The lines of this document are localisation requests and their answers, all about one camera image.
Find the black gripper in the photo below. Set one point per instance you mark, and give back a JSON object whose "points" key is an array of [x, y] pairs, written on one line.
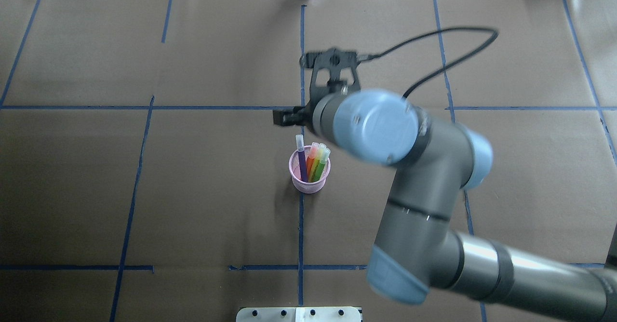
{"points": [[305, 115]]}

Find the purple highlighter pen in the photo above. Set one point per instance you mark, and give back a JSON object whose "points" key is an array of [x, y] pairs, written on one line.
{"points": [[301, 155]]}

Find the orange highlighter pen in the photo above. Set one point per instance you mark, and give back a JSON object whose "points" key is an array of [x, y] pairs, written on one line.
{"points": [[311, 157]]}

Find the yellow highlighter pen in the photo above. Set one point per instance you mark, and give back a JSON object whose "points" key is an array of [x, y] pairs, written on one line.
{"points": [[314, 168]]}

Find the green highlighter pen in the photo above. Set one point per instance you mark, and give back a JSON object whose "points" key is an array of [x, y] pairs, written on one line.
{"points": [[322, 164]]}

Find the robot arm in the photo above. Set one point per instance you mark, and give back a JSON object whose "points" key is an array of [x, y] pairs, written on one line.
{"points": [[415, 249]]}

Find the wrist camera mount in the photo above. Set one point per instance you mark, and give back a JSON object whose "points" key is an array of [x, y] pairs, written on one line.
{"points": [[333, 71]]}

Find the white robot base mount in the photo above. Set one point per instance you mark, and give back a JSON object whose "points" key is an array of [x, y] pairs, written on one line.
{"points": [[301, 314]]}

